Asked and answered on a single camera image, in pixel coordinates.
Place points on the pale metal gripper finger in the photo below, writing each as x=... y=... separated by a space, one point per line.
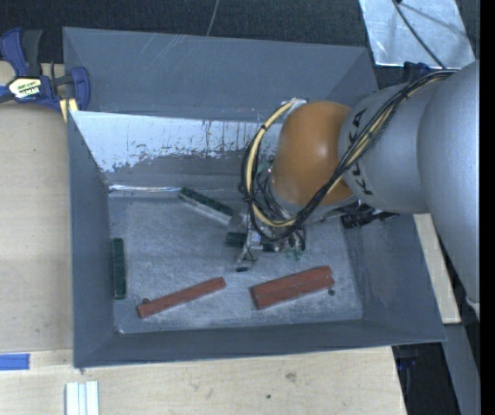
x=252 y=240

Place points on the red-brown flat block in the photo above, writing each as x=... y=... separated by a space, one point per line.
x=293 y=287
x=182 y=296

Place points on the grey metal bin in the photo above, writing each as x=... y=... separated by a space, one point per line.
x=213 y=80

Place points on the pale wood board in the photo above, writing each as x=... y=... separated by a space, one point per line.
x=27 y=214

